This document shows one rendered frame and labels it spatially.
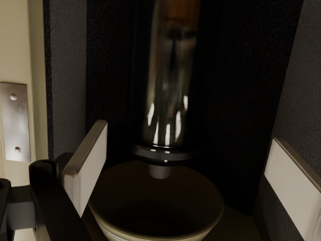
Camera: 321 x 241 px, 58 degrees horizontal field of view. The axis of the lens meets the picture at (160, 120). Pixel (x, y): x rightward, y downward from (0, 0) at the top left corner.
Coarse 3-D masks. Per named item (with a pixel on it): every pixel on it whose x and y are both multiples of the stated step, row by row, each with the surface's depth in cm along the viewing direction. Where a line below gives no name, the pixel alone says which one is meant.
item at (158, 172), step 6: (144, 162) 32; (150, 162) 31; (156, 162) 31; (162, 162) 31; (186, 162) 32; (150, 168) 35; (156, 168) 34; (162, 168) 34; (168, 168) 35; (150, 174) 35; (156, 174) 35; (162, 174) 35; (168, 174) 35
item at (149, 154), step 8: (120, 144) 32; (128, 144) 31; (208, 144) 33; (136, 152) 30; (144, 152) 30; (152, 152) 29; (192, 152) 30; (200, 152) 31; (168, 160) 29; (176, 160) 30
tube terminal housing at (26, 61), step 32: (0, 0) 22; (32, 0) 24; (0, 32) 22; (32, 32) 25; (0, 64) 23; (32, 64) 26; (32, 96) 24; (0, 128) 25; (32, 128) 25; (32, 160) 26; (96, 224) 39; (128, 224) 45; (160, 224) 47; (192, 224) 41; (224, 224) 41
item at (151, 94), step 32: (160, 0) 26; (192, 0) 25; (224, 0) 28; (160, 32) 26; (192, 32) 26; (160, 64) 27; (192, 64) 27; (128, 96) 31; (160, 96) 28; (192, 96) 29; (128, 128) 32; (160, 128) 29; (192, 128) 30; (160, 160) 29; (192, 160) 31
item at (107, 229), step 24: (120, 168) 44; (144, 168) 45; (96, 192) 38; (120, 192) 43; (144, 192) 45; (168, 192) 45; (192, 192) 43; (216, 192) 39; (96, 216) 32; (192, 216) 42; (216, 216) 34; (120, 240) 31; (144, 240) 30; (168, 240) 30; (192, 240) 31
